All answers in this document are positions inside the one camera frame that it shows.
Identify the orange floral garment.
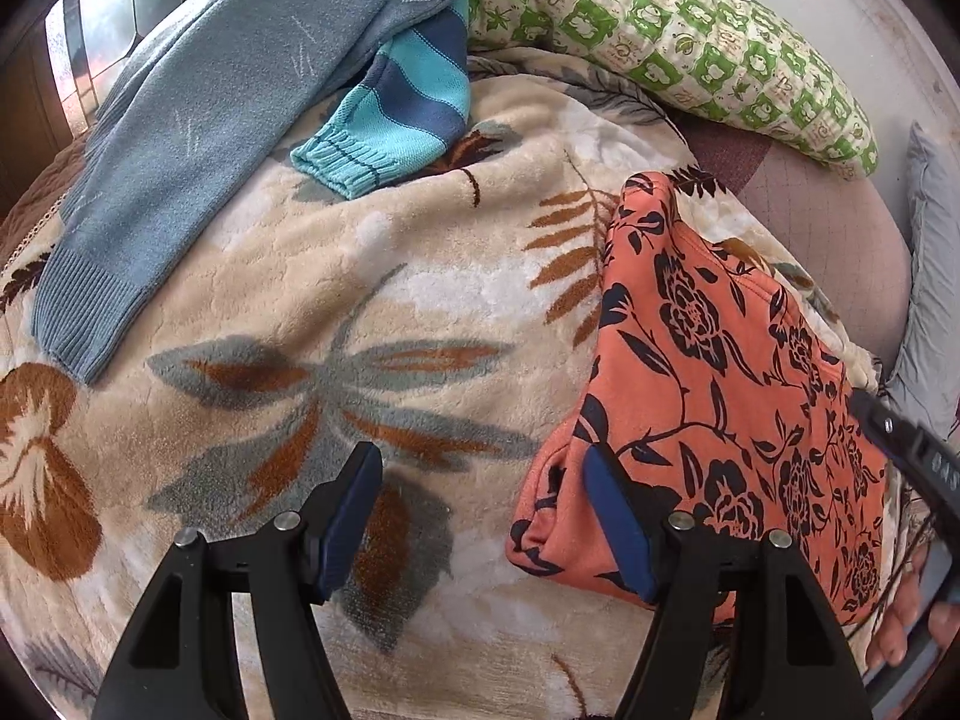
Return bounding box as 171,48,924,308
506,172,885,624

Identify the person's right hand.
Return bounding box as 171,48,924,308
866,544,960,670

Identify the grey-blue pillow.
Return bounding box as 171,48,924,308
885,124,958,439

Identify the pink quilted mattress cover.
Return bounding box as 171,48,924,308
669,109,911,371

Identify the beige leaf-pattern blanket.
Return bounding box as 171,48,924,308
2,49,877,718

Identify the green checkered pillow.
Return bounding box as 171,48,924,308
469,0,878,181

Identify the blue knit sweater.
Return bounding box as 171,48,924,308
32,0,454,383

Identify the stained glass wooden door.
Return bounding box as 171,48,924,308
2,0,184,211

